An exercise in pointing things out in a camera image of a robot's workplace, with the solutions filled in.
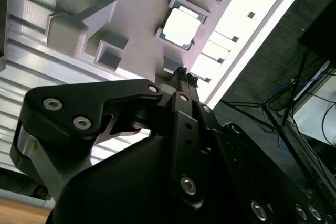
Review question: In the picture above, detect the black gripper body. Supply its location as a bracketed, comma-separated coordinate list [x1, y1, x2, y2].
[46, 134, 253, 224]

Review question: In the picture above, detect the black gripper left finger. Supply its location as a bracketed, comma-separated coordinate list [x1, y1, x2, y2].
[9, 66, 205, 208]

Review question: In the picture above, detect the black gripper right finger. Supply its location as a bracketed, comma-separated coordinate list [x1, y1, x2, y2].
[187, 73, 336, 224]

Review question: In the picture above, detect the silver CPU green edge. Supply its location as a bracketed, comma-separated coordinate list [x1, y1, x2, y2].
[157, 0, 208, 51]

